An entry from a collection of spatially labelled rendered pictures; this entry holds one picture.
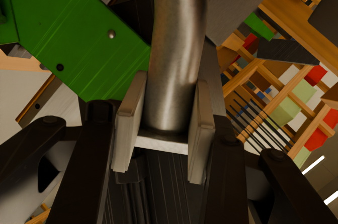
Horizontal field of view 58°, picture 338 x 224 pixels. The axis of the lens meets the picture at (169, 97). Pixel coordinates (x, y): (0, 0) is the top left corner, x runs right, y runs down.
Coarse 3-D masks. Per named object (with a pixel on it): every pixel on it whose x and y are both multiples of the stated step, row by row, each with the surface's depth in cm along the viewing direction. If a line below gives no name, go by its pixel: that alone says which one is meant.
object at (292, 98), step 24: (216, 48) 351; (240, 48) 361; (240, 72) 337; (264, 72) 354; (312, 72) 380; (240, 96) 321; (288, 96) 348; (264, 120) 314; (288, 120) 342; (312, 120) 333; (336, 120) 357; (288, 144) 308; (312, 144) 340
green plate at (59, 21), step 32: (32, 0) 38; (64, 0) 38; (96, 0) 38; (32, 32) 39; (64, 32) 39; (96, 32) 38; (128, 32) 38; (64, 64) 40; (96, 64) 39; (128, 64) 39; (96, 96) 40
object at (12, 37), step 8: (0, 0) 39; (8, 0) 38; (8, 8) 39; (8, 16) 39; (8, 24) 39; (16, 24) 39; (0, 32) 39; (8, 32) 39; (16, 32) 39; (0, 40) 40; (8, 40) 40; (16, 40) 39
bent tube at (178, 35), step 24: (168, 0) 16; (192, 0) 16; (168, 24) 16; (192, 24) 16; (168, 48) 16; (192, 48) 16; (168, 72) 17; (192, 72) 17; (168, 96) 17; (192, 96) 18; (144, 120) 19; (168, 120) 18; (144, 144) 18; (168, 144) 18
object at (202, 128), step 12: (204, 84) 18; (204, 96) 16; (192, 108) 18; (204, 108) 15; (192, 120) 17; (204, 120) 14; (192, 132) 16; (204, 132) 13; (192, 144) 14; (204, 144) 13; (192, 156) 14; (204, 156) 13; (192, 168) 14; (204, 168) 14; (192, 180) 14
